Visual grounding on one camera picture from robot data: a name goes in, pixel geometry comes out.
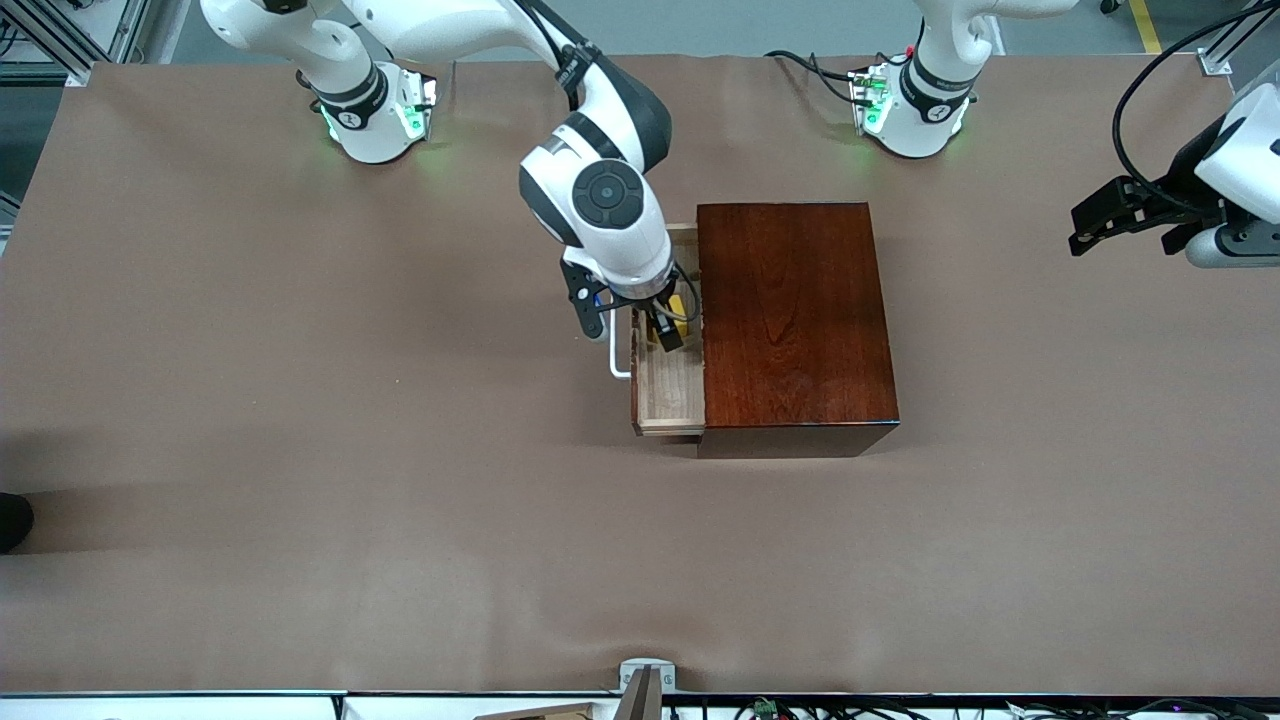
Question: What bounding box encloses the light wood drawer white handle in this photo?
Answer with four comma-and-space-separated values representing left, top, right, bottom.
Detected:
607, 222, 708, 438

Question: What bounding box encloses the brown table cover sheet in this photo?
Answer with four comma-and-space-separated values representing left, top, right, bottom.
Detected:
0, 52, 1280, 698

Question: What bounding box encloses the white table frame rail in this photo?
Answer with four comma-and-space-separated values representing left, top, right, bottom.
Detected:
0, 688, 1280, 720

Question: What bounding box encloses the dark red wooden cabinet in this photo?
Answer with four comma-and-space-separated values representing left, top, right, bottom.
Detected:
695, 201, 901, 460

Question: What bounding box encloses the black rounded object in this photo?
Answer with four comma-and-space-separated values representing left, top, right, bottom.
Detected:
0, 492, 35, 555

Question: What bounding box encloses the black left arm base cable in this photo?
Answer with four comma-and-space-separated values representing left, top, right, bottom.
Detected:
765, 48, 871, 106

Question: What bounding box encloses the aluminium frame with struts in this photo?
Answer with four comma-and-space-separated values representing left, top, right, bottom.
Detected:
0, 0, 161, 86

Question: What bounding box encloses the single aluminium profile bar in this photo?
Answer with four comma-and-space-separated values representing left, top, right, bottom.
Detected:
1197, 0, 1280, 77

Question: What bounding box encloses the grey metal bracket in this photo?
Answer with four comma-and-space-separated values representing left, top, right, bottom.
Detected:
618, 657, 678, 720

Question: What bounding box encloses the cardboard piece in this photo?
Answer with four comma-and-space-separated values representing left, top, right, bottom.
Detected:
473, 702, 601, 720

